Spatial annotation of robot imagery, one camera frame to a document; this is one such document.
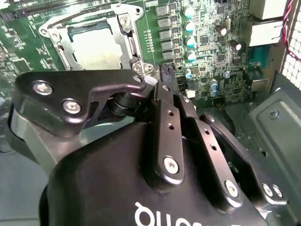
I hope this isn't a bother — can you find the metal socket cover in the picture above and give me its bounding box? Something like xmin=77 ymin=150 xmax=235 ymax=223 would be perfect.
xmin=55 ymin=15 xmax=140 ymax=71

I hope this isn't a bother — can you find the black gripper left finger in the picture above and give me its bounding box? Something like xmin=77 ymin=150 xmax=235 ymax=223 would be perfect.
xmin=6 ymin=65 xmax=185 ymax=189

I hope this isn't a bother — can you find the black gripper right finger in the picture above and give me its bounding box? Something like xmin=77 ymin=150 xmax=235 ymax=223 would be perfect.
xmin=168 ymin=65 xmax=288 ymax=212

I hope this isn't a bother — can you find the silver CPU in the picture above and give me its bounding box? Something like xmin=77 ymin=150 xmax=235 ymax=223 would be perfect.
xmin=70 ymin=27 xmax=121 ymax=71

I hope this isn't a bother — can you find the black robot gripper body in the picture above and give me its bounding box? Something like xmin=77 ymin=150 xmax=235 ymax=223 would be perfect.
xmin=39 ymin=121 xmax=269 ymax=226

